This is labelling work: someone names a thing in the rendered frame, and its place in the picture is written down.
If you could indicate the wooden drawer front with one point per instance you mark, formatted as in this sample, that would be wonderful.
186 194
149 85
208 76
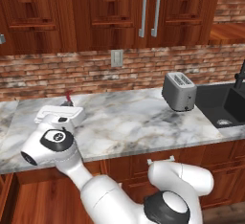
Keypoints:
134 167

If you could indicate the wooden shelf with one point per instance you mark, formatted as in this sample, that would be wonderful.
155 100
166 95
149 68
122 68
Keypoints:
228 33

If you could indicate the grey toaster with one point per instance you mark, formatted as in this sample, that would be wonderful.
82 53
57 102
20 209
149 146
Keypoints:
177 91

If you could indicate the grey wall socket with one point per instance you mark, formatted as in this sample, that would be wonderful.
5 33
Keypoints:
116 58

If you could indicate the black sink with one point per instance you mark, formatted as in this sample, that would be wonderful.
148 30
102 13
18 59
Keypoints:
213 103

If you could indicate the black tap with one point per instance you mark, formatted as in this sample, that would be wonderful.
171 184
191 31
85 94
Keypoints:
239 76

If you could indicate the dark smoothie cup red top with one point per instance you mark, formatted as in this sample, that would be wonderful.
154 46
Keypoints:
68 97

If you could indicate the wooden base cupboard door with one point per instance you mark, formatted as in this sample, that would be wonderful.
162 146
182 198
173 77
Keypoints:
226 173
44 199

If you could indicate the wooden wall cupboard door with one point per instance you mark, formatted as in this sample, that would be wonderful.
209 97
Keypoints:
35 14
108 14
188 11

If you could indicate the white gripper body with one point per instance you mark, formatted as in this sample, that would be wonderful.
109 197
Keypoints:
60 111

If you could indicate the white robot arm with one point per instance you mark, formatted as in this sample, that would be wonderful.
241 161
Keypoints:
105 199

